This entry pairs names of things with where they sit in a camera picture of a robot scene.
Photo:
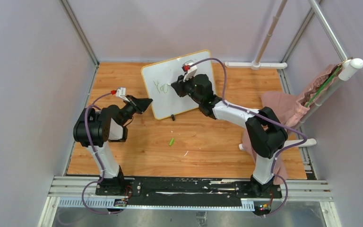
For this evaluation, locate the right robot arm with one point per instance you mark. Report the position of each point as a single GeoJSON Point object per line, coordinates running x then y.
{"type": "Point", "coordinates": [266, 133]}

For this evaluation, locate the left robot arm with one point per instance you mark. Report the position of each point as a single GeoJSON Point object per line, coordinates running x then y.
{"type": "Point", "coordinates": [95, 129]}

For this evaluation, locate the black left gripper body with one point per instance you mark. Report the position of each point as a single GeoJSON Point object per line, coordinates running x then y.
{"type": "Point", "coordinates": [128, 111]}

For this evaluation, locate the white rack side foot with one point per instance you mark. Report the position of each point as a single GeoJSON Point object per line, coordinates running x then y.
{"type": "Point", "coordinates": [300, 143]}

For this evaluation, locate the green clothes hanger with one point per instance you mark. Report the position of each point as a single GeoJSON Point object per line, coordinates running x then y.
{"type": "Point", "coordinates": [322, 86]}

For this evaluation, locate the white clothes rack base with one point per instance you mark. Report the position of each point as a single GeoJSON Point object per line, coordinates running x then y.
{"type": "Point", "coordinates": [256, 65]}

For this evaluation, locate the pink cloth shorts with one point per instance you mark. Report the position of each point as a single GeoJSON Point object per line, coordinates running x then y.
{"type": "Point", "coordinates": [289, 109]}

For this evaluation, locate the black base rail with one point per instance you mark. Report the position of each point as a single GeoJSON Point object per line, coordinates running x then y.
{"type": "Point", "coordinates": [187, 192]}

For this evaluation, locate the yellow framed whiteboard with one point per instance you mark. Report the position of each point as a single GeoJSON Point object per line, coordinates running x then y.
{"type": "Point", "coordinates": [162, 81]}

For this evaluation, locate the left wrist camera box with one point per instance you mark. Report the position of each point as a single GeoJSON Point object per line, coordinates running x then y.
{"type": "Point", "coordinates": [121, 93]}

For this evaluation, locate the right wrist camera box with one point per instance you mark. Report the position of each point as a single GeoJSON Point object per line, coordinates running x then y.
{"type": "Point", "coordinates": [189, 70]}

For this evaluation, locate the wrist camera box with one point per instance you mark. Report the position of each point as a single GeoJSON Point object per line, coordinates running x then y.
{"type": "Point", "coordinates": [189, 70]}
{"type": "Point", "coordinates": [121, 93]}

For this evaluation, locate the silver clothes rack pole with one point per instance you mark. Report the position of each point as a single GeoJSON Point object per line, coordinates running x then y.
{"type": "Point", "coordinates": [270, 31]}

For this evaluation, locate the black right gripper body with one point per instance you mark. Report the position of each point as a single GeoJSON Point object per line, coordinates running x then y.
{"type": "Point", "coordinates": [187, 88]}

